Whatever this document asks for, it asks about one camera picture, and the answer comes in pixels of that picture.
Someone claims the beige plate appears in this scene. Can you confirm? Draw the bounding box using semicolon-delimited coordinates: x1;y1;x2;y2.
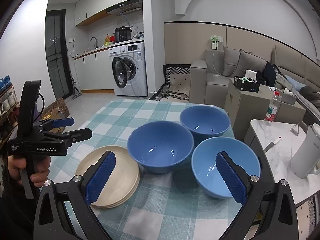
75;145;140;209

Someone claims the light blue ribbed bowl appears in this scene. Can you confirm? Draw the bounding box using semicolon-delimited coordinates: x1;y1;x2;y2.
191;137;261;199

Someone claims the large dark blue bowl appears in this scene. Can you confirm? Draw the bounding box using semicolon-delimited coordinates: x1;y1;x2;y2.
127;121;194;174

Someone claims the kitchen faucet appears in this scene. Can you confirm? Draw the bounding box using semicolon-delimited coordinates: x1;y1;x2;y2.
90;36;98;49

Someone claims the person's left hand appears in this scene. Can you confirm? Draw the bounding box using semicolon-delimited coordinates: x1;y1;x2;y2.
8;155;51;187

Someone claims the white electric kettle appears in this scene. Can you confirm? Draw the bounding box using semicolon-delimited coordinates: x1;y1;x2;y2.
290;124;320;179

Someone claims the white marble side table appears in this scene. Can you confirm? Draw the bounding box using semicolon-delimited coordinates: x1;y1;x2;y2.
245;119;319;207

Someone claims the white washing machine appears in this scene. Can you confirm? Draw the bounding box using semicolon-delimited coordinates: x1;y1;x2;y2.
108;42;148;98

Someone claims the yellow oil bottle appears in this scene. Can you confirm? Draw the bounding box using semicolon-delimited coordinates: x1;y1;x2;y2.
104;35;110;46

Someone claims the plastic water bottle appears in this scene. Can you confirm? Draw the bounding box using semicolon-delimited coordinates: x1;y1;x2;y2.
264;91;281;122

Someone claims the black pressure cooker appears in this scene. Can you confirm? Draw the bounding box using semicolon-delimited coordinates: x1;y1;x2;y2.
113;26;132;43

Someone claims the patterned floor mat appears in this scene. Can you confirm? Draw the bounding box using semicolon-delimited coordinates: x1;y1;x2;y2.
149;64;191;102

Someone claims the grey cabinet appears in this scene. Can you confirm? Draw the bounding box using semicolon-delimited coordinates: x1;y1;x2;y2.
224;78;305;141

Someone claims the grey blanket on bed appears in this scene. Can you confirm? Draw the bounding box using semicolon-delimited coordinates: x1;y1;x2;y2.
299;86;320;108

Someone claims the black organizer box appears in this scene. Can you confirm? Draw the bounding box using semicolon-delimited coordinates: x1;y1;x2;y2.
233;76;260;93

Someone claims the range hood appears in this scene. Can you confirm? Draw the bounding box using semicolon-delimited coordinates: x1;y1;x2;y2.
106;0;143;15

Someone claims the grey sofa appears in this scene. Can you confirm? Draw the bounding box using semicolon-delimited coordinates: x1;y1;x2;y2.
189;44;319;108

